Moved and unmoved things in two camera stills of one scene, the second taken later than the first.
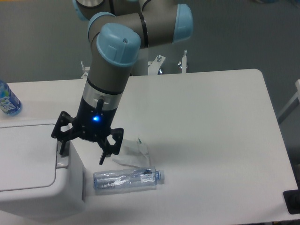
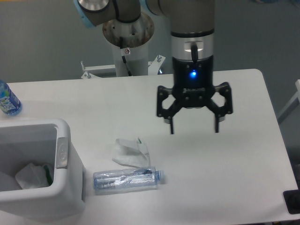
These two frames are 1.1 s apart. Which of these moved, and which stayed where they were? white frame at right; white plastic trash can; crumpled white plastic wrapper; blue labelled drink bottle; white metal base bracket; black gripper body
Moved: white plastic trash can; black gripper body
Stayed: crumpled white plastic wrapper; blue labelled drink bottle; white metal base bracket; white frame at right
